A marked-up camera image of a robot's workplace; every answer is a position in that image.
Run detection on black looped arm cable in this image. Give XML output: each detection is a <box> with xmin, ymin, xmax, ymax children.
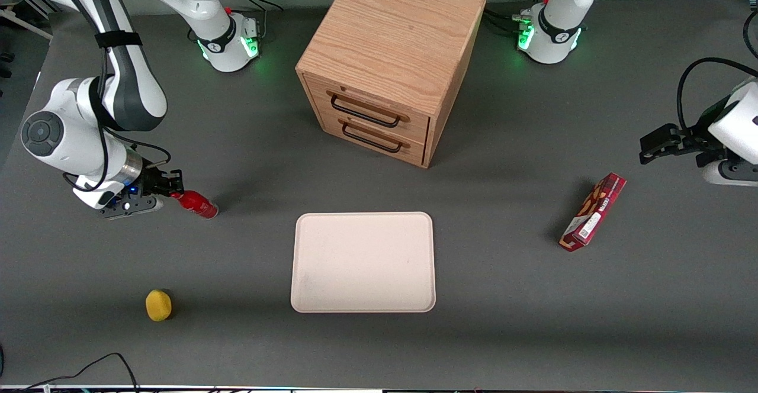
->
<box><xmin>677</xmin><ymin>57</ymin><xmax>758</xmax><ymax>134</ymax></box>

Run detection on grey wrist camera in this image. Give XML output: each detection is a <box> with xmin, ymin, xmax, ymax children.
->
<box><xmin>99</xmin><ymin>194</ymin><xmax>165</xmax><ymax>221</ymax></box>
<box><xmin>703</xmin><ymin>159</ymin><xmax>758</xmax><ymax>188</ymax></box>

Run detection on black right arm base cable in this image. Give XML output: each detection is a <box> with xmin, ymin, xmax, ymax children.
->
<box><xmin>188</xmin><ymin>0</ymin><xmax>285</xmax><ymax>43</ymax></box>

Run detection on black cable strap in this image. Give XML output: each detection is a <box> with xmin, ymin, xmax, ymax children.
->
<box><xmin>94</xmin><ymin>30</ymin><xmax>143</xmax><ymax>50</ymax></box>

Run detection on red coke bottle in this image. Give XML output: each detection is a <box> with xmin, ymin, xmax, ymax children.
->
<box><xmin>171</xmin><ymin>189</ymin><xmax>219</xmax><ymax>220</ymax></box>

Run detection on beige plastic tray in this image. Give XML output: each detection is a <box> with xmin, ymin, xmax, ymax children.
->
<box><xmin>290</xmin><ymin>211</ymin><xmax>437</xmax><ymax>314</ymax></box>

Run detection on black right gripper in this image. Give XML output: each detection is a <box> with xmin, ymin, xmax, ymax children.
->
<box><xmin>131</xmin><ymin>167</ymin><xmax>185</xmax><ymax>201</ymax></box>

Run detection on black metal drawer handle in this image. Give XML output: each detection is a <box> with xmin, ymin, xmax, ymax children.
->
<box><xmin>341</xmin><ymin>121</ymin><xmax>406</xmax><ymax>154</ymax></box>
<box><xmin>329</xmin><ymin>94</ymin><xmax>404</xmax><ymax>129</ymax></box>

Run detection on black hanging cable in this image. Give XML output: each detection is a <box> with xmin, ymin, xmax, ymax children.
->
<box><xmin>743</xmin><ymin>7</ymin><xmax>758</xmax><ymax>60</ymax></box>

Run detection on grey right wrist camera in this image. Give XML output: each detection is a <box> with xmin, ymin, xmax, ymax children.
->
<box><xmin>99</xmin><ymin>194</ymin><xmax>165</xmax><ymax>221</ymax></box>

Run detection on wooden drawer cabinet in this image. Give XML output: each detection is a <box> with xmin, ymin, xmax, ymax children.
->
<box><xmin>295</xmin><ymin>0</ymin><xmax>487</xmax><ymax>169</ymax></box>

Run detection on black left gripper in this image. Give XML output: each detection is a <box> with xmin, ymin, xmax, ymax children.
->
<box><xmin>639</xmin><ymin>121</ymin><xmax>729</xmax><ymax>168</ymax></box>

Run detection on red tartan cookie box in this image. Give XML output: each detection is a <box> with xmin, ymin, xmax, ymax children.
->
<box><xmin>559</xmin><ymin>172</ymin><xmax>627</xmax><ymax>253</ymax></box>

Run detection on wooden drawer front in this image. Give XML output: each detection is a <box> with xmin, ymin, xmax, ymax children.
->
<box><xmin>322</xmin><ymin>114</ymin><xmax>428</xmax><ymax>166</ymax></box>
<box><xmin>304</xmin><ymin>75</ymin><xmax>432</xmax><ymax>145</ymax></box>

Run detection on yellow lemon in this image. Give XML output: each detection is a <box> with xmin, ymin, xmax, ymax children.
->
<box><xmin>145</xmin><ymin>289</ymin><xmax>174</xmax><ymax>323</ymax></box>

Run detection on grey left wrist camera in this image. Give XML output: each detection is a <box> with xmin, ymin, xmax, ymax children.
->
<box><xmin>703</xmin><ymin>159</ymin><xmax>758</xmax><ymax>188</ymax></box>

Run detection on black left arm base cables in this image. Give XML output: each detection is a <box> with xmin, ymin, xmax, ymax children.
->
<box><xmin>483</xmin><ymin>0</ymin><xmax>554</xmax><ymax>37</ymax></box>

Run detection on black cable at table edge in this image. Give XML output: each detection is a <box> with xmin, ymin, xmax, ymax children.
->
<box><xmin>0</xmin><ymin>353</ymin><xmax>140</xmax><ymax>393</ymax></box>

